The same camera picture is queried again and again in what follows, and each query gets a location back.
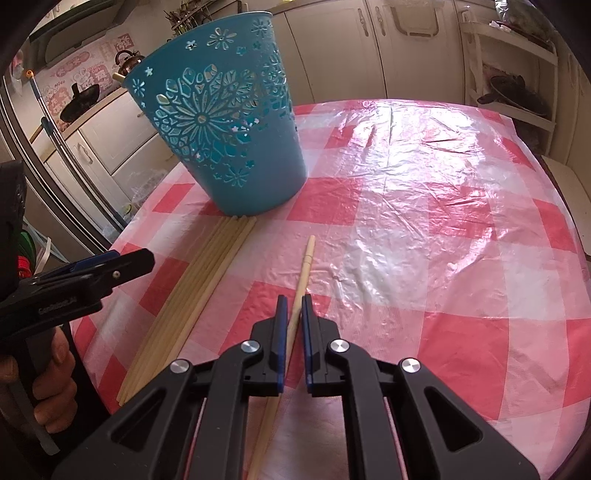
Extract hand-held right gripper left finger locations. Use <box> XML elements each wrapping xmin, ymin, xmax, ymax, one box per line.
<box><xmin>50</xmin><ymin>295</ymin><xmax>289</xmax><ymax>480</ymax></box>

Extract person's left hand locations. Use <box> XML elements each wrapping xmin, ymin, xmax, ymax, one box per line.
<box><xmin>0</xmin><ymin>329</ymin><xmax>78</xmax><ymax>418</ymax></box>

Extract pile of wooden chopsticks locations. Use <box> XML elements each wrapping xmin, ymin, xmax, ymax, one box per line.
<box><xmin>117</xmin><ymin>216</ymin><xmax>258</xmax><ymax>407</ymax></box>

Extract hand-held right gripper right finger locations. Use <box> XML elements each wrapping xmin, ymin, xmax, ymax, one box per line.
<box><xmin>301</xmin><ymin>294</ymin><xmax>541</xmax><ymax>480</ymax></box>

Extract dark frying pan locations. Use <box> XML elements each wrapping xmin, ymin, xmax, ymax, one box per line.
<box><xmin>478</xmin><ymin>74</ymin><xmax>551</xmax><ymax>126</ymax></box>

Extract black wok with lid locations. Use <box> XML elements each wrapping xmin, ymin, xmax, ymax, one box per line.
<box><xmin>60</xmin><ymin>83</ymin><xmax>102</xmax><ymax>123</ymax></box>

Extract blue perforated plastic basket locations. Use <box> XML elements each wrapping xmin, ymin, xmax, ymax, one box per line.
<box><xmin>124</xmin><ymin>11</ymin><xmax>309</xmax><ymax>217</ymax></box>

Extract steel whistling kettle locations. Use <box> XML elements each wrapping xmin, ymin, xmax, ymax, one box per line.
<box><xmin>115</xmin><ymin>50</ymin><xmax>142</xmax><ymax>80</ymax></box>

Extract cream double-door cabinet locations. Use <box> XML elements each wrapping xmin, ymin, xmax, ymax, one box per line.
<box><xmin>272</xmin><ymin>0</ymin><xmax>465</xmax><ymax>108</ymax></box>

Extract wall utensil rack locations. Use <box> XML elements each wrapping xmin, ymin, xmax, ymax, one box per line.
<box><xmin>171</xmin><ymin>0</ymin><xmax>241</xmax><ymax>37</ymax></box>

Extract white shelf trolley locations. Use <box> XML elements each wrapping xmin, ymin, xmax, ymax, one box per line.
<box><xmin>462</xmin><ymin>18</ymin><xmax>562</xmax><ymax>158</ymax></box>

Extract pink wall stickers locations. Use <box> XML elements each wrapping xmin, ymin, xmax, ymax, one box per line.
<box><xmin>44</xmin><ymin>34</ymin><xmax>136</xmax><ymax>125</ymax></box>

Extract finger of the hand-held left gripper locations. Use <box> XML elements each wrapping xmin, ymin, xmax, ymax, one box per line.
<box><xmin>44</xmin><ymin>251</ymin><xmax>119</xmax><ymax>280</ymax></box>
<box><xmin>21</xmin><ymin>248</ymin><xmax>156</xmax><ymax>302</ymax></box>

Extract beige kitchen countertop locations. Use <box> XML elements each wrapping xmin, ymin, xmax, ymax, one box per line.
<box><xmin>32</xmin><ymin>85</ymin><xmax>136</xmax><ymax>140</ymax></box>

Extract light wooden chopstick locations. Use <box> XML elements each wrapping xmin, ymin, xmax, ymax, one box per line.
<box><xmin>247</xmin><ymin>235</ymin><xmax>317</xmax><ymax>480</ymax></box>

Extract grey range hood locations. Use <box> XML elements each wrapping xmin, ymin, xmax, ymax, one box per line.
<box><xmin>28</xmin><ymin>9</ymin><xmax>101</xmax><ymax>63</ymax></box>

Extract cream drawer cabinet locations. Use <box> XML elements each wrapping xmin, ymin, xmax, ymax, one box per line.
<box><xmin>44</xmin><ymin>88</ymin><xmax>174</xmax><ymax>205</ymax></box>

